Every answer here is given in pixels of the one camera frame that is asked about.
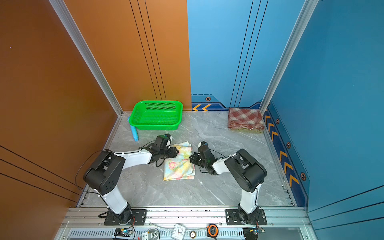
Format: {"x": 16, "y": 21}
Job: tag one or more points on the olive green skirt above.
{"x": 254, "y": 131}

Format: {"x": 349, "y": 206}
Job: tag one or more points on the cream yellow cloth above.
{"x": 180, "y": 167}

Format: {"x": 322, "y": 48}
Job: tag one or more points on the white square clock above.
{"x": 178, "y": 232}

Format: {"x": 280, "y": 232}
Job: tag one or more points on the green circuit board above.
{"x": 124, "y": 234}

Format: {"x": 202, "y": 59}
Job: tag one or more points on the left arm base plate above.
{"x": 135, "y": 217}

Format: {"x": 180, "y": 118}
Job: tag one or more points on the orange black tape measure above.
{"x": 212, "y": 231}

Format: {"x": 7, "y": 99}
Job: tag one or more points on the small tape roll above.
{"x": 193, "y": 234}

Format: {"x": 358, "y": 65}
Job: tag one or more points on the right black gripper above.
{"x": 195, "y": 156}

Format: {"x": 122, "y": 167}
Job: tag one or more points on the white power plug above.
{"x": 146, "y": 236}

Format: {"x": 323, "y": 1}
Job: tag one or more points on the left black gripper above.
{"x": 173, "y": 153}

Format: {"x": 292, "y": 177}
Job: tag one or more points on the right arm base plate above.
{"x": 240, "y": 217}

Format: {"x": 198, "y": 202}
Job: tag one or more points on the light blue tube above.
{"x": 133, "y": 131}

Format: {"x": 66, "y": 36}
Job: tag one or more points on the red plaid skirt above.
{"x": 248, "y": 119}

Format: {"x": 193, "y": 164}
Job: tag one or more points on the right small circuit board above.
{"x": 257, "y": 231}

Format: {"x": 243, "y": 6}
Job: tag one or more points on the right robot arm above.
{"x": 249, "y": 175}

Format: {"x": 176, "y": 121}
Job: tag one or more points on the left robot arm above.
{"x": 104, "y": 173}

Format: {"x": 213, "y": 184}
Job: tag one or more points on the green plastic basket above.
{"x": 157, "y": 115}

